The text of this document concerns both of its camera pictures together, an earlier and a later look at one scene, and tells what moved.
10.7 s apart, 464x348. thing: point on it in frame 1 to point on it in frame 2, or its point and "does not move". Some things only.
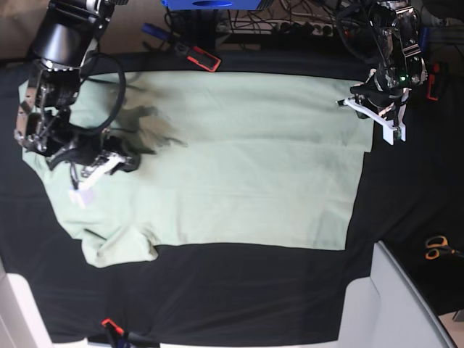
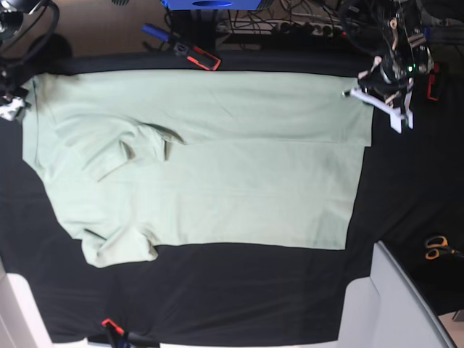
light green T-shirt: x=250 y=159 does not move
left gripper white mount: x=132 y=162 to x=9 y=106
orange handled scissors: x=437 y=246 does not move
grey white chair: x=386 y=309 does not move
